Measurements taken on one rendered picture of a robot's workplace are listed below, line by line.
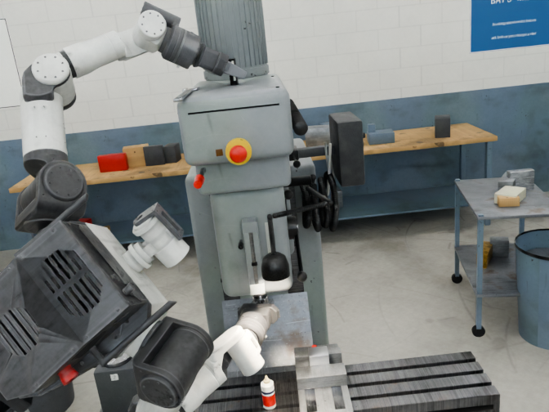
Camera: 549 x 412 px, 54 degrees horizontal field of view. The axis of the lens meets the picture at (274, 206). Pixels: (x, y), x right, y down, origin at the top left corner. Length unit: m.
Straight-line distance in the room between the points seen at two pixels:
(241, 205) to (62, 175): 0.49
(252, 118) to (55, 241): 0.51
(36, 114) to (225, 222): 0.53
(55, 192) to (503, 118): 5.56
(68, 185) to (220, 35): 0.68
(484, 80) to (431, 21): 0.84
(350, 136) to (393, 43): 4.16
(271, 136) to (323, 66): 4.47
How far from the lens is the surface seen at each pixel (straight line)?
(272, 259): 1.35
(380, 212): 5.35
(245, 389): 1.87
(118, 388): 1.79
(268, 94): 1.25
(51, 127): 1.26
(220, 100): 1.25
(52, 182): 1.15
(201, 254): 1.99
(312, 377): 1.70
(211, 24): 1.63
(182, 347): 1.11
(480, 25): 6.11
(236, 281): 1.52
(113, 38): 1.38
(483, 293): 3.70
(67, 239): 1.01
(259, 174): 1.37
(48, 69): 1.31
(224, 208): 1.44
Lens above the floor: 2.02
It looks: 18 degrees down
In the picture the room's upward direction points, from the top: 6 degrees counter-clockwise
